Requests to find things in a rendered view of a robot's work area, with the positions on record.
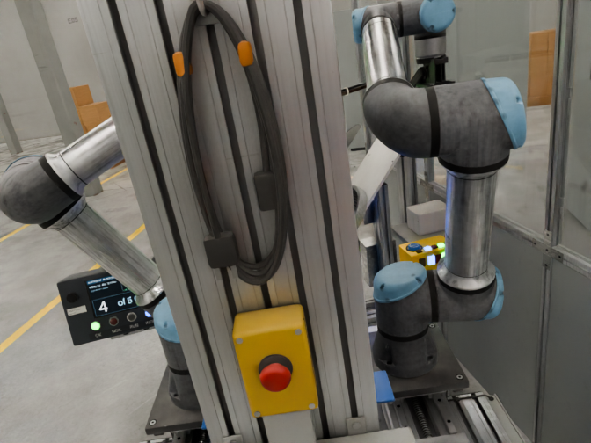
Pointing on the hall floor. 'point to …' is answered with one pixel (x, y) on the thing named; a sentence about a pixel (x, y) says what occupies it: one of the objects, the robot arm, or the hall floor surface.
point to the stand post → (381, 206)
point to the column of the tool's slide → (407, 167)
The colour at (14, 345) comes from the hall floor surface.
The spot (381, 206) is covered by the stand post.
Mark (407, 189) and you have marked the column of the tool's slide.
